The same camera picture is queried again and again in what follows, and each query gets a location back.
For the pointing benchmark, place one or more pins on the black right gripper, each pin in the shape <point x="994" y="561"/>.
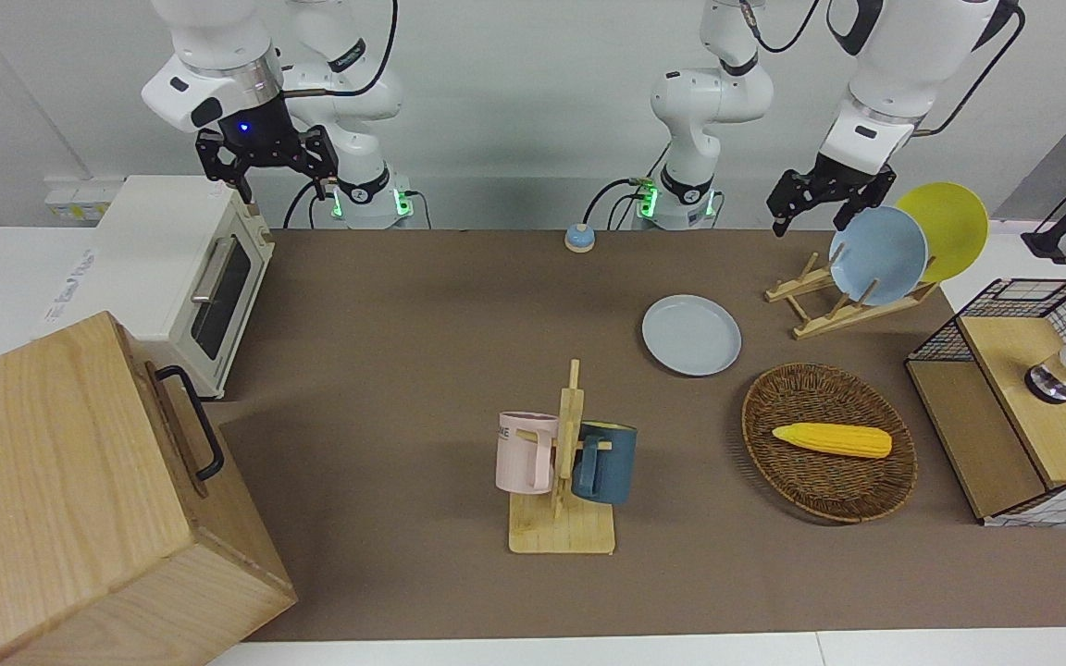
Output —
<point x="260" y="148"/>

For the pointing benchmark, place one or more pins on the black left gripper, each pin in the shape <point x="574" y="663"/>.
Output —
<point x="834" y="180"/>

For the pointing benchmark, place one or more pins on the gray plate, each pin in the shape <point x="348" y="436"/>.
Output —
<point x="691" y="335"/>

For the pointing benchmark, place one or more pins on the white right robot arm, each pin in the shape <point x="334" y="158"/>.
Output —
<point x="218" y="37"/>

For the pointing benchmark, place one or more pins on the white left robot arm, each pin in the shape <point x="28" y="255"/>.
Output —
<point x="709" y="97"/>

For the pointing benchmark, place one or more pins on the light blue plate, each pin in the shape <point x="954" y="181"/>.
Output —
<point x="877" y="254"/>

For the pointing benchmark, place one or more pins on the wooden plate rack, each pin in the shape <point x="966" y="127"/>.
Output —
<point x="829" y="314"/>

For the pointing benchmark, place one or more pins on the yellow plate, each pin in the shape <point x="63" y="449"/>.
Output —
<point x="954" y="227"/>

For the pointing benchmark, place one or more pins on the white toaster oven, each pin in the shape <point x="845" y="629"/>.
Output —
<point x="158" y="250"/>

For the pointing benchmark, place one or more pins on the yellow corn cob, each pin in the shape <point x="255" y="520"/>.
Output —
<point x="834" y="440"/>

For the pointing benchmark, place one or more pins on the brown table mat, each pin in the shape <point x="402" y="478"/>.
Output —
<point x="385" y="388"/>

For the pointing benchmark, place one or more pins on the small blue round button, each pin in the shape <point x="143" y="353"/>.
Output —
<point x="580" y="240"/>

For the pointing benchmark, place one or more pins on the brown wicker basket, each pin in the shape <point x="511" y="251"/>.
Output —
<point x="824" y="486"/>

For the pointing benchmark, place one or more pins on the dark blue mug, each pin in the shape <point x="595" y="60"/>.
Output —
<point x="612" y="467"/>

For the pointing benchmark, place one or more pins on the pink mug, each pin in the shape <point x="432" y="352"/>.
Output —
<point x="522" y="453"/>

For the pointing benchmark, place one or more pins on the wooden mug holder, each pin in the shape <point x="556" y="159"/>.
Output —
<point x="559" y="532"/>

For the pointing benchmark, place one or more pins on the white wall power strip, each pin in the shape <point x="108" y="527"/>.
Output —
<point x="75" y="205"/>

